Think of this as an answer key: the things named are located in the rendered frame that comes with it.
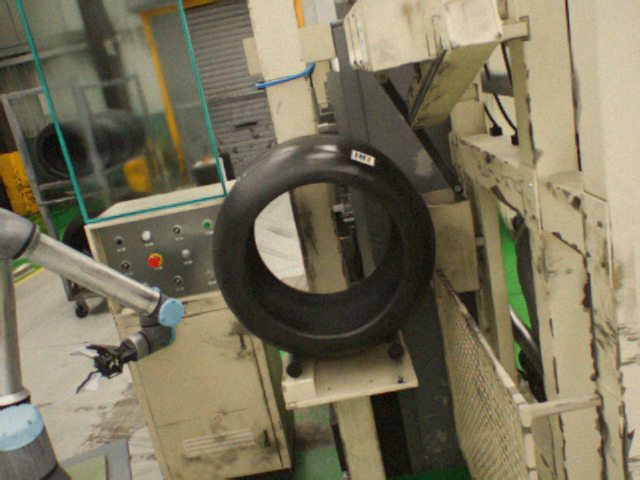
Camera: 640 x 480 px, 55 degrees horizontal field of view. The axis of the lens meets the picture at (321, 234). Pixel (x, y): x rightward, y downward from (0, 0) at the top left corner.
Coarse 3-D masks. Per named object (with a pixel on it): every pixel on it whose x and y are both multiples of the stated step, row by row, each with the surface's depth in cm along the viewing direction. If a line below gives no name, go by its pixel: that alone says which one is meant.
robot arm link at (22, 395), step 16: (0, 256) 177; (0, 272) 177; (0, 288) 177; (0, 304) 178; (0, 320) 178; (16, 320) 183; (0, 336) 178; (16, 336) 183; (0, 352) 178; (16, 352) 183; (0, 368) 179; (16, 368) 182; (0, 384) 179; (16, 384) 182; (0, 400) 178; (16, 400) 180
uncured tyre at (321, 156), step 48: (288, 144) 161; (336, 144) 154; (240, 192) 153; (384, 192) 152; (240, 240) 154; (432, 240) 159; (240, 288) 158; (288, 288) 188; (384, 288) 187; (288, 336) 161; (336, 336) 161; (384, 336) 164
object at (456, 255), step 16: (432, 192) 203; (448, 192) 203; (432, 208) 185; (448, 208) 185; (464, 208) 185; (448, 224) 186; (464, 224) 186; (448, 240) 187; (464, 240) 188; (448, 256) 189; (464, 256) 189; (448, 272) 190; (464, 272) 190; (464, 288) 192; (480, 288) 192
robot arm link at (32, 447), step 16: (0, 416) 172; (16, 416) 170; (32, 416) 169; (0, 432) 164; (16, 432) 164; (32, 432) 167; (0, 448) 164; (16, 448) 164; (32, 448) 167; (48, 448) 172; (0, 464) 165; (16, 464) 165; (32, 464) 167; (48, 464) 171
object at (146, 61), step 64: (64, 0) 209; (128, 0) 210; (64, 64) 215; (128, 64) 215; (192, 64) 215; (64, 128) 221; (128, 128) 221; (192, 128) 222; (128, 192) 228; (192, 192) 228
